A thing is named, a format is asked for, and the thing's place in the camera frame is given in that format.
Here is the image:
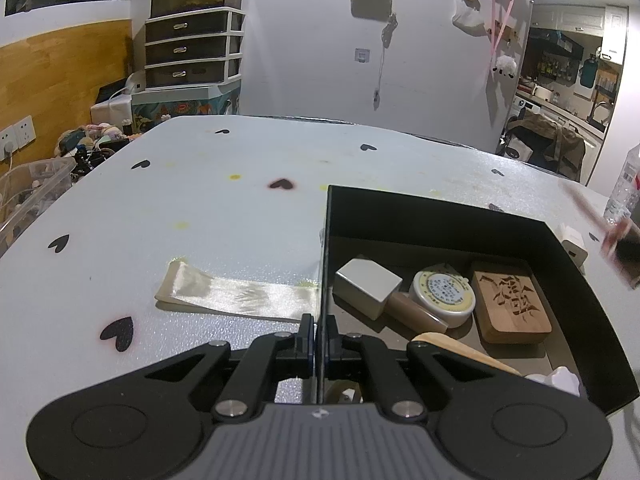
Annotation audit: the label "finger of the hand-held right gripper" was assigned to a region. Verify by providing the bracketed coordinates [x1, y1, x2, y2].
[612, 220, 640, 291]

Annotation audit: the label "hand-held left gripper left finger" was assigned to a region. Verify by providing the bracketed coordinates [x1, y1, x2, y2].
[142, 312, 318, 423]

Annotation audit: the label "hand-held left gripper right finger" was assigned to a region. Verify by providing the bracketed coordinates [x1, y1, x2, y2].
[320, 314, 501, 423]

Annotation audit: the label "wooden spatula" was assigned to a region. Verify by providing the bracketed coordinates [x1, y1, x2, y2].
[410, 332, 523, 378]

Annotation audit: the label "round white tin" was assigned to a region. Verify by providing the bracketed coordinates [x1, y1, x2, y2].
[408, 266, 476, 329]

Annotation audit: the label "carved wooden block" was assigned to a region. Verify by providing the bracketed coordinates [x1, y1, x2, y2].
[470, 260, 553, 345]

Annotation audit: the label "white object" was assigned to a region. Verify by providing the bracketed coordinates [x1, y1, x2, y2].
[524, 366, 581, 398]

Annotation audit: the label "black rectangular box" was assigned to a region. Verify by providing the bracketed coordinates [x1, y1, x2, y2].
[317, 185, 621, 417]

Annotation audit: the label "small white cube box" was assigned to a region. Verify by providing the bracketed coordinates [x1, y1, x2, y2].
[559, 224, 588, 268]

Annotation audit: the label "white capped wooden stamp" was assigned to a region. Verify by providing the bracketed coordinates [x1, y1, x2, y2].
[332, 257, 449, 335]

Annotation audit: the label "clear plastic water bottle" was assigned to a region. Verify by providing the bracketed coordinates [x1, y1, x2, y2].
[602, 142, 640, 226]

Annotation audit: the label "cream satin ribbon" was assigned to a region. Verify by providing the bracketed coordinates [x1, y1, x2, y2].
[154, 258, 321, 322]

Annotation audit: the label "olive jacket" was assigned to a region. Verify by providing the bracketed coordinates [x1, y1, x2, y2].
[502, 112, 587, 181]

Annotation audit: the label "white washing machine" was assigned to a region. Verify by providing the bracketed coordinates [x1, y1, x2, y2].
[511, 95, 546, 121]

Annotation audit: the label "teal hanging bottle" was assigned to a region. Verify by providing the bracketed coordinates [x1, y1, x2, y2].
[579, 55, 598, 88]

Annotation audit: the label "white sheep plush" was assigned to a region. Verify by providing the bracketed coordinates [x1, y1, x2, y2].
[492, 54, 518, 79]

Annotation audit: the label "pink hanging ribbons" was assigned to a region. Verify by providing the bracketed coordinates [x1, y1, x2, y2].
[487, 0, 516, 56]

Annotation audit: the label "colourful printed cabinet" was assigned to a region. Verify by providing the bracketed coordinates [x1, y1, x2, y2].
[131, 82, 242, 133]

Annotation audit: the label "pile of soft toys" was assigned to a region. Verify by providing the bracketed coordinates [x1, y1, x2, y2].
[55, 121, 151, 181]

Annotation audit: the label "white appliance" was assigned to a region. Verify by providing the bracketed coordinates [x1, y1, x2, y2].
[90, 72, 147, 126]

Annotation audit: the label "clear plastic storage bin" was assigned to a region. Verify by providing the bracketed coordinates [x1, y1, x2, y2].
[0, 156, 76, 256]

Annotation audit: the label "white drawer cabinet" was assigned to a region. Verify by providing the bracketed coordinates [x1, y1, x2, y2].
[144, 7, 246, 92]

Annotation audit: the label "hanging cable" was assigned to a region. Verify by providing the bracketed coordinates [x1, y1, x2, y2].
[372, 12, 398, 111]

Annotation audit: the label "white wall socket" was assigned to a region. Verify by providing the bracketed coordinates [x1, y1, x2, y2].
[0, 115, 37, 153]

